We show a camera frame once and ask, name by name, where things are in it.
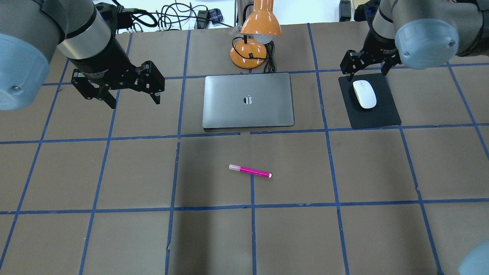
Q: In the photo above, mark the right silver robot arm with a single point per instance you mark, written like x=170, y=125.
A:
x=419, y=34

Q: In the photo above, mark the silver laptop notebook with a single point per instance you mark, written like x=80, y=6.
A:
x=247, y=101

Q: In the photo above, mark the pink pen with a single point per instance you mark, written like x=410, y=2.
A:
x=250, y=171

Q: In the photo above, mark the white computer mouse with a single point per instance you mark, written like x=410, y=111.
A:
x=365, y=94

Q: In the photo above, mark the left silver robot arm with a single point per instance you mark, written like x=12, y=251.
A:
x=32, y=30

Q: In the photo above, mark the black mousepad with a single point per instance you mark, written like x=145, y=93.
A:
x=384, y=114

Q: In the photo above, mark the orange desk lamp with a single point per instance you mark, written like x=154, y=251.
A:
x=258, y=27

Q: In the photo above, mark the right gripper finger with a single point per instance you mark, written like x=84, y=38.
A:
x=352, y=62
x=387, y=66

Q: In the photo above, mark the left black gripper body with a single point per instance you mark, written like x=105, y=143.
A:
x=100, y=62

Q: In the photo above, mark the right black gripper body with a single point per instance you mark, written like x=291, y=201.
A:
x=378, y=46

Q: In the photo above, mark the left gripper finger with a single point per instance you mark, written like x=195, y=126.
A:
x=148, y=79
x=88, y=91

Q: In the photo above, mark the black power adapter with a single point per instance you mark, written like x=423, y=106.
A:
x=344, y=10

